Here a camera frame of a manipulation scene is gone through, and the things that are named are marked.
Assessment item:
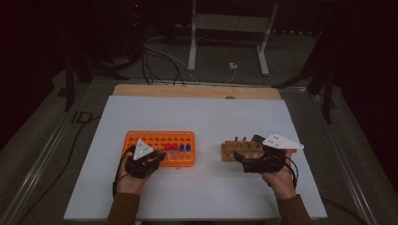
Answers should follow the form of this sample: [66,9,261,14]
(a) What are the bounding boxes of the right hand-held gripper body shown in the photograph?
[242,133,305,174]

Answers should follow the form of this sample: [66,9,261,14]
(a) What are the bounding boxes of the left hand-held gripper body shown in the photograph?
[125,139,164,180]

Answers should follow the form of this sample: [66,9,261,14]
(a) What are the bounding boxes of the wooden tube rack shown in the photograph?
[221,136,298,162]

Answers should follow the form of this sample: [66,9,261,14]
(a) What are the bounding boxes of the orange plastic tube rack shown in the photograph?
[120,130,196,170]

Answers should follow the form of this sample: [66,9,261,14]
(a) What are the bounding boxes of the person's left hand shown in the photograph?
[115,157,154,197]

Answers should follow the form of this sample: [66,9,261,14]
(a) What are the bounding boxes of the person's right hand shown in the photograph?
[261,149,299,202]

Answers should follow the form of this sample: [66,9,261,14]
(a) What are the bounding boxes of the white table mat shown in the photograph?
[63,95,329,221]

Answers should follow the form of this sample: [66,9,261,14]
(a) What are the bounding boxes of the black floor stand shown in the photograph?
[63,51,130,113]
[271,29,338,125]

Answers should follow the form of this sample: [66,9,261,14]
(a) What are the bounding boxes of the white metal stand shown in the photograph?
[187,0,280,77]

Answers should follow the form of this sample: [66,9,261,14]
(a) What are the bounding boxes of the dark equipment tower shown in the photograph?
[124,0,148,62]

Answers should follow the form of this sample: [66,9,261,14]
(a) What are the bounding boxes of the right hand-held gripper black cable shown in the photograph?
[283,155,299,190]

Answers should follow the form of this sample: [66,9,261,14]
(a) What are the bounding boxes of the hand-held gripper black cable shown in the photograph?
[283,155,299,190]
[112,144,138,199]

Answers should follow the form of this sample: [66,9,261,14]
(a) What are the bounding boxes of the left hand-held gripper black cable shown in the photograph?
[112,144,138,199]

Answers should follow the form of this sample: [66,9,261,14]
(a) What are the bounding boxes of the long black floor cable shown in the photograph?
[17,115,102,225]
[321,197,369,225]

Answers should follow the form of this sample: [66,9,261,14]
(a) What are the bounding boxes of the aluminium floor rail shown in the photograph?
[308,88,380,225]
[0,82,92,225]

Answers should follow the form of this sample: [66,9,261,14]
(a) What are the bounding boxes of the black floor cable bundle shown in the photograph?
[140,40,186,87]

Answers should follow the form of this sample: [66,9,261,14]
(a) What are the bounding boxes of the white floor cable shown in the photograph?
[144,41,238,85]

